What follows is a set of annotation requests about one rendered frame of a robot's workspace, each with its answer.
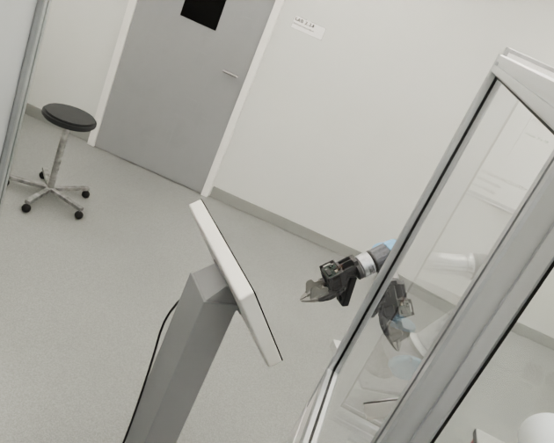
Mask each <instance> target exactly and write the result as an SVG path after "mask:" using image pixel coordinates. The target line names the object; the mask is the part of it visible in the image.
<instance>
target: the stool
mask: <svg viewBox="0 0 554 443"><path fill-rule="evenodd" d="M41 113H42V115H43V116H44V117H45V119H46V120H48V121H49V122H51V123H53V124H54V125H56V126H58V127H62V135H61V138H60V141H59V145H58V148H57V151H56V155H55V160H54V164H53V167H52V170H51V174H50V176H49V172H48V169H47V168H45V167H42V172H40V174H39V176H40V178H41V179H45V182H46V184H42V183H39V182H35V181H32V180H29V179H26V178H21V177H18V176H14V175H11V174H10V176H9V179H10V180H13V181H17V182H19V183H23V184H26V185H31V186H35V187H38V188H41V189H42V190H41V191H39V192H37V193H35V194H34V195H32V196H31V197H29V198H27V199H26V200H25V203H26V204H24V205H23V206H22V207H21V208H22V211H23V212H25V213H28V212H30V210H31V206H30V204H32V203H33V202H34V201H36V200H38V199H39V198H41V197H43V196H44V195H46V194H48V193H49V192H51V193H52V194H54V195H55V196H57V197H58V198H60V199H61V200H63V201H65V202H66V203H68V204H69V205H71V206H72V207H73V208H75V209H76V210H78V211H76V212H75V217H76V218H77V219H81V218H83V216H84V214H83V213H82V212H81V211H83V210H84V208H83V207H82V206H80V205H79V204H77V203H76V202H75V201H74V200H72V199H70V198H69V197H67V196H66V195H64V194H63V193H61V192H59V191H83V192H82V196H83V197H84V198H88V197H89V196H90V193H89V192H88V191H90V187H89V186H79V185H55V181H56V178H57V175H58V171H59V169H60V165H61V161H62V156H63V152H64V150H65V146H66V143H67V140H68V136H69V131H70V130H71V131H76V132H90V131H91V130H94V129H95V128H96V126H97V121H95V119H94V118H93V117H92V116H91V115H90V114H89V113H87V112H86V111H84V110H81V109H79V108H76V107H74V106H71V105H65V104H58V103H51V104H47V105H44V106H43V107H42V110H41Z"/></svg>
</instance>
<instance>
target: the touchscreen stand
mask: <svg viewBox="0 0 554 443"><path fill-rule="evenodd" d="M236 309H237V304H235V303H228V302H218V301H205V298H204V296H203V294H202V292H201V290H200V287H199V285H198V283H197V281H196V279H195V277H194V275H193V272H190V274H189V277H188V279H187V282H186V285H185V287H184V290H183V292H182V295H181V296H180V299H179V303H178V305H177V307H176V309H175V312H174V314H173V317H172V319H171V322H170V325H169V327H168V330H167V331H166V334H165V336H164V340H163V343H162V344H161V347H160V349H159V351H158V354H157V357H156V359H155V362H154V364H153V367H152V368H151V371H150V373H149V377H148V380H147V381H146V384H145V387H144V390H143V392H142V397H141V400H140V402H139V405H138V408H137V411H136V413H135V417H134V420H133V423H132V425H131V427H130V430H129V432H128V436H127V439H126V441H125V443H177V440H178V438H179V435H180V433H181V431H182V429H183V427H184V425H185V422H186V420H187V418H188V415H189V413H190V411H191V409H192V407H193V404H194V402H195V400H196V397H197V395H198V394H199V392H200V388H201V386H202V384H203V382H204V380H205V378H206V376H207V374H208V370H209V368H210V367H211V365H212V362H213V360H214V358H215V356H216V353H217V351H218V349H219V347H220V344H221V342H222V340H223V338H224V335H225V333H226V331H227V329H228V327H229V325H230V322H231V320H232V317H233V316H234V314H235V312H236Z"/></svg>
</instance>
